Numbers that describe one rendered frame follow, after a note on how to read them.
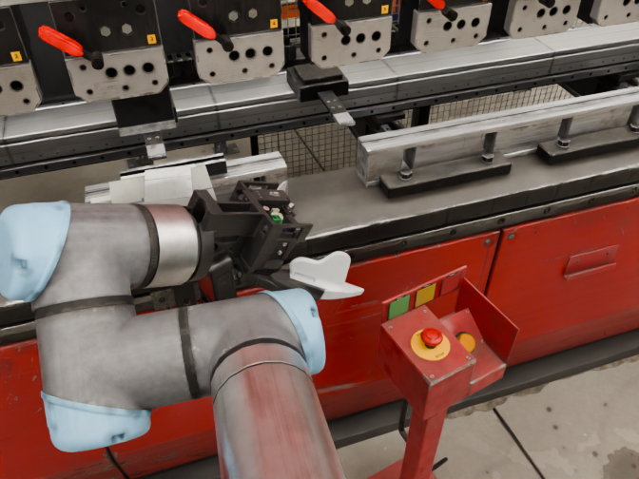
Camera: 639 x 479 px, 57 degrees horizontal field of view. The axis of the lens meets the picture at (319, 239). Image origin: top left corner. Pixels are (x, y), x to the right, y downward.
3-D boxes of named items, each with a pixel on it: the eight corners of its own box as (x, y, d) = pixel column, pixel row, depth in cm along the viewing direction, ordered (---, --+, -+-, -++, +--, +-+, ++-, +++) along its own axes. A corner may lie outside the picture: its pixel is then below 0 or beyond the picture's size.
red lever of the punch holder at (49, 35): (41, 28, 84) (106, 63, 90) (41, 17, 87) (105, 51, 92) (35, 38, 84) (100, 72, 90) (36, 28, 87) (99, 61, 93)
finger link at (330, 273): (386, 277, 61) (304, 244, 59) (358, 316, 64) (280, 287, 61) (383, 258, 63) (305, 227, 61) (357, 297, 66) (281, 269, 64)
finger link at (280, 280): (325, 299, 61) (245, 269, 58) (319, 310, 61) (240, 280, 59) (324, 272, 65) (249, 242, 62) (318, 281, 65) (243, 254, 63)
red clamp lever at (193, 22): (183, 11, 88) (236, 45, 94) (179, 2, 91) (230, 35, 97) (177, 21, 89) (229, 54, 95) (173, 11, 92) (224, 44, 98)
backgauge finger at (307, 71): (320, 136, 125) (320, 115, 122) (286, 82, 144) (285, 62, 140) (373, 126, 128) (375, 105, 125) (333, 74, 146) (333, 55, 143)
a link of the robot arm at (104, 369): (194, 430, 44) (172, 283, 45) (33, 464, 42) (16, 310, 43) (199, 417, 51) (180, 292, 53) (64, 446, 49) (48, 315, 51)
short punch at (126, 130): (121, 139, 106) (108, 91, 100) (120, 134, 108) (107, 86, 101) (177, 130, 109) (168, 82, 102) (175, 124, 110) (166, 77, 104)
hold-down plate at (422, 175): (388, 200, 127) (389, 188, 125) (377, 185, 130) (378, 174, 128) (510, 174, 134) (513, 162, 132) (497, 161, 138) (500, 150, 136)
